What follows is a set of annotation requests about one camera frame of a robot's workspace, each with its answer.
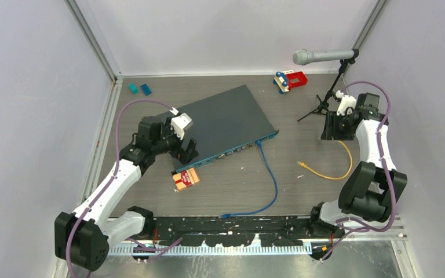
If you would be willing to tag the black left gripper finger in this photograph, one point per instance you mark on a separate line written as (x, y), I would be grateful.
(183, 156)
(190, 151)

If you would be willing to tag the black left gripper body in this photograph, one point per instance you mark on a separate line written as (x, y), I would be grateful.
(173, 142)

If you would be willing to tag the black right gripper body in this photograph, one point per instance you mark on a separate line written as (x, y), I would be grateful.
(343, 131)

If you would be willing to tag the dark network switch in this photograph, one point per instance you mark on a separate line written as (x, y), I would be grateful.
(224, 124)

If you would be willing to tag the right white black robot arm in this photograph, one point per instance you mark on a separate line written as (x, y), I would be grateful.
(375, 185)

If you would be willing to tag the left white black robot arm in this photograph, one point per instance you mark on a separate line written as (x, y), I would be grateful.
(84, 236)

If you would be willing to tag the red and gold card box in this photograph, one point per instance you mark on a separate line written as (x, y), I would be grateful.
(185, 179)

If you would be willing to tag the black microphone tripod stand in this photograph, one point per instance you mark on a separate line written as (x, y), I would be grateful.
(323, 106)

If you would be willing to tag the blue plastic block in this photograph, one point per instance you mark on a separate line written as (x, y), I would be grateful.
(145, 89)

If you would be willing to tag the teal plastic block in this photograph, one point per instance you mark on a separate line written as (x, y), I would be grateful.
(133, 88)

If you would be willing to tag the red white blue toy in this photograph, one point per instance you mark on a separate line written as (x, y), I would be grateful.
(287, 80)

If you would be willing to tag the grey microphone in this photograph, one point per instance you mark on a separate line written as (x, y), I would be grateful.
(305, 57)

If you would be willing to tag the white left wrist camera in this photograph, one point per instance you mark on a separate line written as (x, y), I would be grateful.
(181, 124)

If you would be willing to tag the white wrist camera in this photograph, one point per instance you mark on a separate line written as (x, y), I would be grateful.
(347, 103)
(181, 124)

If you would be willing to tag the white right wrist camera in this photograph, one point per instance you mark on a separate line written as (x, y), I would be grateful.
(347, 103)

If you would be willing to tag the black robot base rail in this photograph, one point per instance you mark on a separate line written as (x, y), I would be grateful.
(271, 231)

